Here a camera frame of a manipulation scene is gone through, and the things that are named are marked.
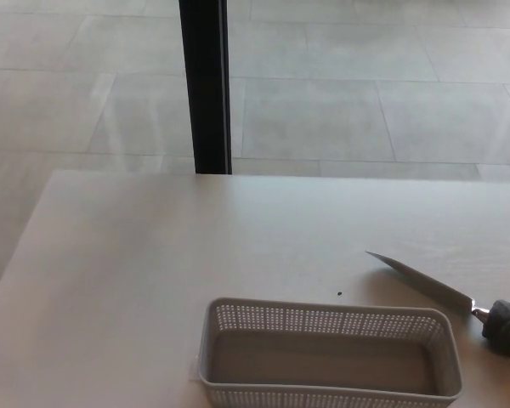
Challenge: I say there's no garden trowel with wooden handle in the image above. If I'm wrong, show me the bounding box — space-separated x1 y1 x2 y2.
365 250 510 359

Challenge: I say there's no grey perforated plastic basket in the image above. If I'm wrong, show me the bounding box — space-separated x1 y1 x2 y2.
196 296 463 408

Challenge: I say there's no black vertical frame post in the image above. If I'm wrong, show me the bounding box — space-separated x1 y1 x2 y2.
178 0 233 175

